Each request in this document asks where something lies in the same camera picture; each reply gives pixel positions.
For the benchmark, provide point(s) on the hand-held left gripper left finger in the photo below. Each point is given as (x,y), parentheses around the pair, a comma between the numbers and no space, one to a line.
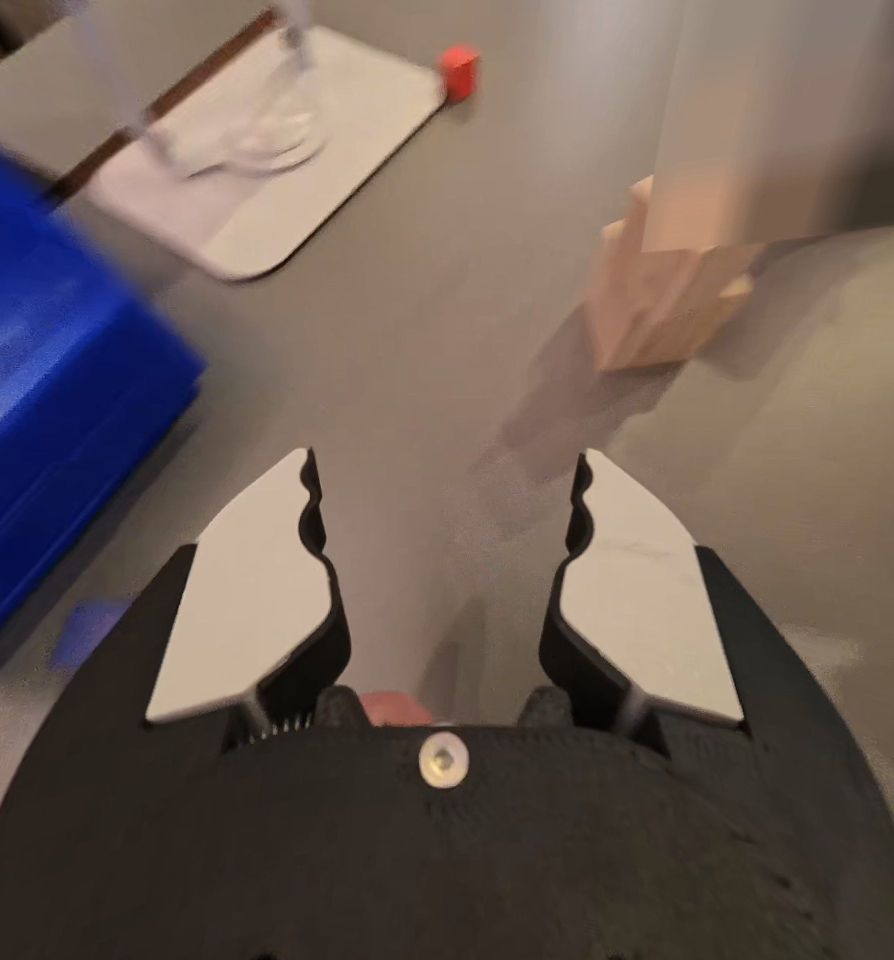
(252,592)

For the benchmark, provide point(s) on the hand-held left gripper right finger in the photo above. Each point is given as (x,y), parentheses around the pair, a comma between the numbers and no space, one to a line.
(642,600)

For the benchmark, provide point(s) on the blue wooden cube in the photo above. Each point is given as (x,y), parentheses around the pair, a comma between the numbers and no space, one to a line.
(91,630)

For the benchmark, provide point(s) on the pale yellowish wooden cube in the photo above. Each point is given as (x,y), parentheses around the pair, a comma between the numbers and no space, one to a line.
(657,322)

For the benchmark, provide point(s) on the red wooden cube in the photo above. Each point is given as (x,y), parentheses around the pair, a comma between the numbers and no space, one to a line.
(460,75)

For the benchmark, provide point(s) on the blue plastic bin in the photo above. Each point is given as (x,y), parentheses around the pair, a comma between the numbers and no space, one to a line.
(57,412)

